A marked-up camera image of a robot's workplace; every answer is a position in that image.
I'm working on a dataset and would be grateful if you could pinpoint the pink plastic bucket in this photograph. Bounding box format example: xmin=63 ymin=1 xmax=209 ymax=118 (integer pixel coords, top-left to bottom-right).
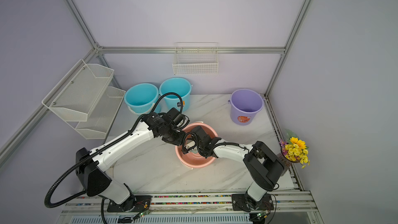
xmin=175 ymin=122 xmax=218 ymax=169

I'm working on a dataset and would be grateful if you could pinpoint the teal plastic bucket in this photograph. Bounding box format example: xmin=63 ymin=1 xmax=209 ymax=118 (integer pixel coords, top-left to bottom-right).
xmin=124 ymin=83 xmax=159 ymax=115
xmin=159 ymin=77 xmax=192 ymax=112

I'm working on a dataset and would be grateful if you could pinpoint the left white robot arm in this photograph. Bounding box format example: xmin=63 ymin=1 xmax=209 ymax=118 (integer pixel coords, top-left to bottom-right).
xmin=76 ymin=108 xmax=189 ymax=205

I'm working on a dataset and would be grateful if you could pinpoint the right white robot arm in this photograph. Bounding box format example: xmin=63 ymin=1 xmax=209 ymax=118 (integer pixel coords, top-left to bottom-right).
xmin=182 ymin=127 xmax=286 ymax=204

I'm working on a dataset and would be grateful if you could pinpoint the purple plastic bucket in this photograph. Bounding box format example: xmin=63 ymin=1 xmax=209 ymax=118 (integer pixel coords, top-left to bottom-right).
xmin=228 ymin=89 xmax=264 ymax=125

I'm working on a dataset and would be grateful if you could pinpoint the dark flower vase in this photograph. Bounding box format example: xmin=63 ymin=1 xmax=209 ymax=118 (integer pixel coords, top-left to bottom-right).
xmin=277 ymin=153 xmax=293 ymax=175

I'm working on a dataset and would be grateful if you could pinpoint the yellow artificial flower bouquet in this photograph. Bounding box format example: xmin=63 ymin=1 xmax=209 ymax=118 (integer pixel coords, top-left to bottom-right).
xmin=279 ymin=129 xmax=310 ymax=168

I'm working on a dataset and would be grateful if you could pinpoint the white mesh two-tier shelf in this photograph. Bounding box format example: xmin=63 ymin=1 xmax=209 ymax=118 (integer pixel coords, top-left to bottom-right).
xmin=42 ymin=60 xmax=125 ymax=140

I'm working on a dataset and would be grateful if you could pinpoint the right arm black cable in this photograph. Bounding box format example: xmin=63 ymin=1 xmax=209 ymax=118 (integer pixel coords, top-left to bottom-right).
xmin=181 ymin=132 xmax=280 ymax=194

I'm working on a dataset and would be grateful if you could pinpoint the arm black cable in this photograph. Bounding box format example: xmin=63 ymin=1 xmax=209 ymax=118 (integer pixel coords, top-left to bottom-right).
xmin=181 ymin=132 xmax=280 ymax=194
xmin=44 ymin=92 xmax=184 ymax=224

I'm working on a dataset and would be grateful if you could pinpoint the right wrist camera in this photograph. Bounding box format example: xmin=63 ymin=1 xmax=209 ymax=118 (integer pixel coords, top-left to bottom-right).
xmin=181 ymin=140 xmax=197 ymax=154

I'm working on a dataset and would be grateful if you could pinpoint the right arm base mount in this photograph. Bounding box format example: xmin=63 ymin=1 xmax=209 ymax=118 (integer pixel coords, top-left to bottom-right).
xmin=231 ymin=193 xmax=274 ymax=212

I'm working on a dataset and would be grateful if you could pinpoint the white wire wall basket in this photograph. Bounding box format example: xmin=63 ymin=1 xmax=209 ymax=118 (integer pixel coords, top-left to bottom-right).
xmin=172 ymin=42 xmax=219 ymax=75

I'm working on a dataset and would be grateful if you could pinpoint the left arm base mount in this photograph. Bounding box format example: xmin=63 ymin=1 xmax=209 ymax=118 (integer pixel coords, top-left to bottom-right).
xmin=107 ymin=195 xmax=152 ymax=213

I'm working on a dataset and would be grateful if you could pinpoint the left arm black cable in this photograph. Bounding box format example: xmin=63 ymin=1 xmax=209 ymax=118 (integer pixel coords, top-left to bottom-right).
xmin=44 ymin=92 xmax=184 ymax=224

